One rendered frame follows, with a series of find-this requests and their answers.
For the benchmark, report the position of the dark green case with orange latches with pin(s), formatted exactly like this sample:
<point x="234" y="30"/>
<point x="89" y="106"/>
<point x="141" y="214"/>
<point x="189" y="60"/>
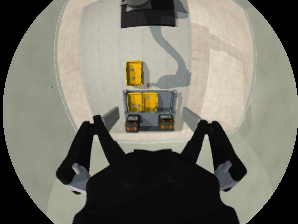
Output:
<point x="166" y="123"/>

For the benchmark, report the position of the grey metal shelf rack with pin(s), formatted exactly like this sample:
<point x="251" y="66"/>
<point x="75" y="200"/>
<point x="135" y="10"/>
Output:
<point x="166" y="101"/>

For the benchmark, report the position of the yellow bin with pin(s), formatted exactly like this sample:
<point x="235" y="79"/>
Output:
<point x="150" y="103"/>
<point x="135" y="98"/>
<point x="135" y="73"/>

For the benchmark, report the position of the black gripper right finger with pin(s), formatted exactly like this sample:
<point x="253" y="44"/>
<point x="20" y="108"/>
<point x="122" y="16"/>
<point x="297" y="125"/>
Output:
<point x="229" y="168"/>

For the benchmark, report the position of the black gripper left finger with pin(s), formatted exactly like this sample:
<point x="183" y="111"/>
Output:
<point x="73" y="171"/>

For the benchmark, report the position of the black case with orange latches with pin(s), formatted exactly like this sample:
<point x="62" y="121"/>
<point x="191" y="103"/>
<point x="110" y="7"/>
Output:
<point x="131" y="124"/>

